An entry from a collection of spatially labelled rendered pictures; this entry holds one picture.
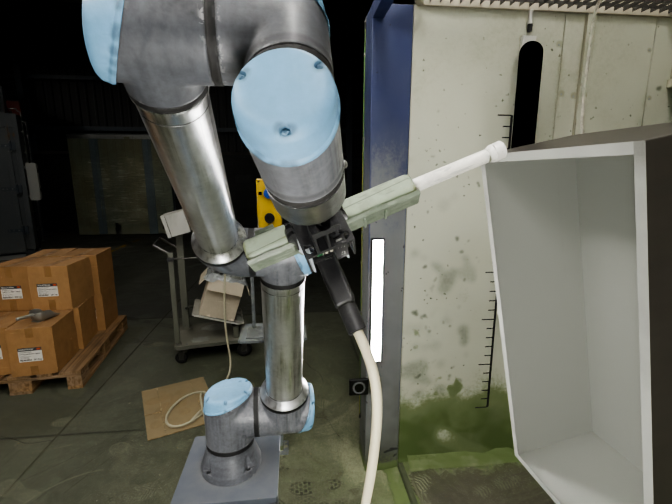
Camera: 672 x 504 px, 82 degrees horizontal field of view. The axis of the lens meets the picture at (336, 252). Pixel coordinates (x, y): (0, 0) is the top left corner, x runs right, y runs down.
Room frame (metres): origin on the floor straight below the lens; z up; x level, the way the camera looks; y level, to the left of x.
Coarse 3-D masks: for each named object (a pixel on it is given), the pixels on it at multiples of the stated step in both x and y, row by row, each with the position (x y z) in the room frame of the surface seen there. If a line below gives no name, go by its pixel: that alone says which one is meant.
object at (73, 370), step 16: (96, 336) 3.27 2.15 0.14; (112, 336) 3.55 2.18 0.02; (80, 352) 2.95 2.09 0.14; (96, 352) 2.98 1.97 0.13; (64, 368) 2.69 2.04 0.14; (80, 368) 2.69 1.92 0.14; (96, 368) 2.94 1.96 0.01; (16, 384) 2.56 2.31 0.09; (32, 384) 2.60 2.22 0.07; (80, 384) 2.66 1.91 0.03
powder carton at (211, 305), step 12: (204, 276) 3.15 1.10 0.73; (216, 276) 3.12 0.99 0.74; (228, 276) 3.53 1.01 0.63; (204, 288) 3.41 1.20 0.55; (216, 288) 3.09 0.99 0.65; (228, 288) 3.12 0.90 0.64; (240, 288) 3.16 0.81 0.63; (204, 300) 3.11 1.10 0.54; (216, 300) 3.13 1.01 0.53; (228, 300) 3.16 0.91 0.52; (204, 312) 3.10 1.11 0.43; (216, 312) 3.13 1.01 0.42; (228, 312) 3.16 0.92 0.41
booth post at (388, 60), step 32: (384, 32) 1.83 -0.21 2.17; (384, 64) 1.83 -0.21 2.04; (384, 96) 1.83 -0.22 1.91; (384, 128) 1.83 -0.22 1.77; (384, 160) 1.83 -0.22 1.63; (384, 224) 1.83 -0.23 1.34; (384, 256) 1.83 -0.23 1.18; (384, 288) 1.83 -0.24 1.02; (384, 320) 1.83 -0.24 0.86; (384, 352) 1.83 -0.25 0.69; (384, 384) 1.83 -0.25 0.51; (384, 416) 1.83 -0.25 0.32; (384, 448) 1.83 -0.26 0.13
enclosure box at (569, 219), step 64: (640, 128) 1.05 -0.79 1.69; (512, 192) 1.36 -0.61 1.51; (576, 192) 1.39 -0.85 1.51; (640, 192) 0.76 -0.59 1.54; (512, 256) 1.36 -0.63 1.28; (576, 256) 1.40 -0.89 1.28; (640, 256) 0.77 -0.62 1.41; (512, 320) 1.36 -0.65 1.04; (576, 320) 1.41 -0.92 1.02; (640, 320) 0.78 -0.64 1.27; (512, 384) 1.37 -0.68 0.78; (576, 384) 1.41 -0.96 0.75; (640, 384) 0.79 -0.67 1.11; (576, 448) 1.36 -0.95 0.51; (640, 448) 1.21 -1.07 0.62
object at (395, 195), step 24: (504, 144) 0.70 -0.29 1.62; (456, 168) 0.69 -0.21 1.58; (384, 192) 0.66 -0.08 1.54; (408, 192) 0.66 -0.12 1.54; (360, 216) 0.64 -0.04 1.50; (384, 216) 0.67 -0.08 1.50; (264, 240) 0.63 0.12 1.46; (264, 264) 0.64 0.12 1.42; (336, 264) 0.61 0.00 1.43; (336, 288) 0.59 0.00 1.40
